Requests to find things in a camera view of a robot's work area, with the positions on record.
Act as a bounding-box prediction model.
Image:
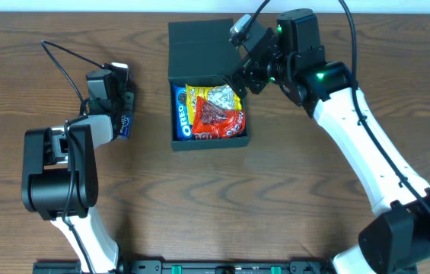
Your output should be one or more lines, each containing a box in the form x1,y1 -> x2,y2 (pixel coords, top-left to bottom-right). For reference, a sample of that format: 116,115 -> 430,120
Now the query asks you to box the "yellow Hacks candy bag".
185,84 -> 242,126

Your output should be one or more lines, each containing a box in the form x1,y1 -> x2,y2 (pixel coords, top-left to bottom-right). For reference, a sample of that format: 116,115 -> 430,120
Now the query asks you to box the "blue Eclipse mint pack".
117,115 -> 133,139

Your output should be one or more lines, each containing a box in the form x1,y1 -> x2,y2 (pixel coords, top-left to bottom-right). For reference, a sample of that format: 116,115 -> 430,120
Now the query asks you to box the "black box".
168,19 -> 250,151

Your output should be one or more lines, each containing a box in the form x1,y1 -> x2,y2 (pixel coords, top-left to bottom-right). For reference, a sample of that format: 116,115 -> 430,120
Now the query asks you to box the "red Hacks candy bag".
192,97 -> 246,140

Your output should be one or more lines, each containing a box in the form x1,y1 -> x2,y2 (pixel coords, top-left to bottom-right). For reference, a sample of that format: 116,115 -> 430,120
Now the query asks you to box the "blue Oreo cookie pack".
173,85 -> 193,141

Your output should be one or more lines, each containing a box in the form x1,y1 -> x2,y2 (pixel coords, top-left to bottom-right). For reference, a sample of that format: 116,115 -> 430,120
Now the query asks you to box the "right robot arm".
226,8 -> 430,273

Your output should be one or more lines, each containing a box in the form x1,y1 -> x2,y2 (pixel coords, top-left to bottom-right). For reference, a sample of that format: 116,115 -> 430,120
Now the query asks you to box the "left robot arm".
21,62 -> 135,273

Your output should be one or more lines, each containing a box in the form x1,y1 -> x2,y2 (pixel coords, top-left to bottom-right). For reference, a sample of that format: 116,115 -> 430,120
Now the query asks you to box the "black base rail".
31,260 -> 352,274

